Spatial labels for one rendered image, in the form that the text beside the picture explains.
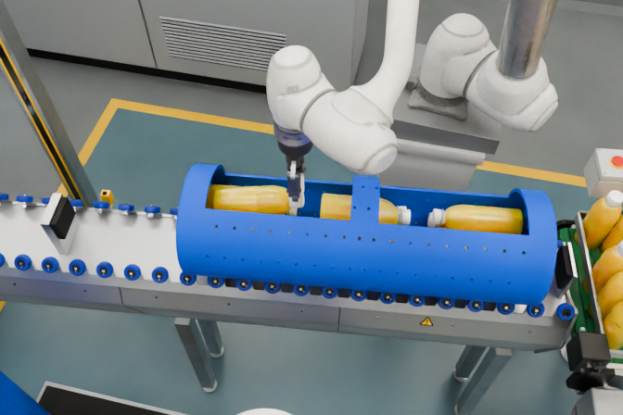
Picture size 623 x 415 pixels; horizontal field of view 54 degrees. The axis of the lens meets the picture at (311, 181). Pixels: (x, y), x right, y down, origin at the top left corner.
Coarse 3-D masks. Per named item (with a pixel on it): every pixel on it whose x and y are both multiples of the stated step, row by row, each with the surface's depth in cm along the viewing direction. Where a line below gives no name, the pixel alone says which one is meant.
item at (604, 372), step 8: (560, 224) 178; (568, 224) 178; (608, 368) 152; (616, 368) 152; (576, 376) 154; (584, 376) 154; (592, 376) 153; (600, 376) 153; (608, 376) 152; (616, 376) 152; (568, 384) 159; (576, 384) 159; (584, 384) 158; (592, 384) 157; (600, 384) 157; (608, 384) 157; (616, 384) 156; (584, 392) 162
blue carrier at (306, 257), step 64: (192, 192) 143; (320, 192) 164; (384, 192) 161; (448, 192) 159; (512, 192) 154; (192, 256) 144; (256, 256) 142; (320, 256) 140; (384, 256) 139; (448, 256) 138; (512, 256) 137
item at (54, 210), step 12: (48, 204) 160; (60, 204) 160; (48, 216) 157; (60, 216) 159; (72, 216) 166; (48, 228) 157; (60, 228) 159; (72, 228) 170; (60, 240) 163; (72, 240) 170; (60, 252) 167
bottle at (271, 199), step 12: (216, 192) 148; (228, 192) 147; (240, 192) 146; (252, 192) 145; (264, 192) 144; (276, 192) 144; (216, 204) 146; (228, 204) 146; (240, 204) 145; (252, 204) 144; (264, 204) 144; (276, 204) 143; (288, 204) 145
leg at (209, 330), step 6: (204, 324) 221; (210, 324) 221; (216, 324) 230; (204, 330) 225; (210, 330) 225; (216, 330) 231; (204, 336) 230; (210, 336) 230; (216, 336) 232; (210, 342) 234; (216, 342) 234; (210, 348) 240; (216, 348) 239; (222, 348) 247; (210, 354) 246; (216, 354) 245
